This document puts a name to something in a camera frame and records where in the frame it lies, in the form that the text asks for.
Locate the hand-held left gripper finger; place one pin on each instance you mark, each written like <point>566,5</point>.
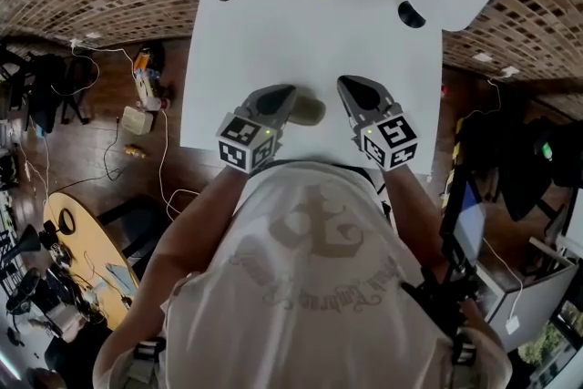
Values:
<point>284,107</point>
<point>255,98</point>

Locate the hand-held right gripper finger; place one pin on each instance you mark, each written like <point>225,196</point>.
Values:
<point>375,98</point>
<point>353,102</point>

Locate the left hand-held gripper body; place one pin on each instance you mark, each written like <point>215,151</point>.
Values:
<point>246,141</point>

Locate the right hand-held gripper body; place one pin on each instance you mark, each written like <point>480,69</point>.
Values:
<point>389,141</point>

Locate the beige oval case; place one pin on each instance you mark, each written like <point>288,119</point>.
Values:
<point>309,111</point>

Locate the person's left forearm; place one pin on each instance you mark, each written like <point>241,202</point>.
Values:
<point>196,218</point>

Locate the person's right forearm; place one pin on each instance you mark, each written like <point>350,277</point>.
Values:
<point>410,209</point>

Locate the yellow black floor tape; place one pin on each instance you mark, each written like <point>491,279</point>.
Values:
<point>457,141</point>

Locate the colourful toy set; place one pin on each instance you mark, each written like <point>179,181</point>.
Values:
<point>148,79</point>

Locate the white square box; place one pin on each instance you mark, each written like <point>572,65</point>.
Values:
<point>137,119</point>

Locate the small yellow object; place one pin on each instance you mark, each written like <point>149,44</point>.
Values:
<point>135,151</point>

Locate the black monitor screen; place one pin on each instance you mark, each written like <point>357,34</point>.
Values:
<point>469,223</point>

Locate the black mesh office chair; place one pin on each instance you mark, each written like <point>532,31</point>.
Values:
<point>524,177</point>

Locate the small green object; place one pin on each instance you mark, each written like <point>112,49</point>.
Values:
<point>546,150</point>

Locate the person's white t-shirt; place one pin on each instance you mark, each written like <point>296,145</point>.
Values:
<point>309,287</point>

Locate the round wooden table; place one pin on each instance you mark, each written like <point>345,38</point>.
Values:
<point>98,250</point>

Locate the grey cloth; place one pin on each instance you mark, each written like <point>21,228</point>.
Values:
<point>122,279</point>

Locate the white cabinet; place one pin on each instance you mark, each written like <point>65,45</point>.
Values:
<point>537,300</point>

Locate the black electronics clutter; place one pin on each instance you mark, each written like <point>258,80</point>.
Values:
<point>59,282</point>

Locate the white wall socket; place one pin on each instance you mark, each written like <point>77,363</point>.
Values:
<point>483,57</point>
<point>510,71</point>

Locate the black chest rig mount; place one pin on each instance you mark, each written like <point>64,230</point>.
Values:
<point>437,300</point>

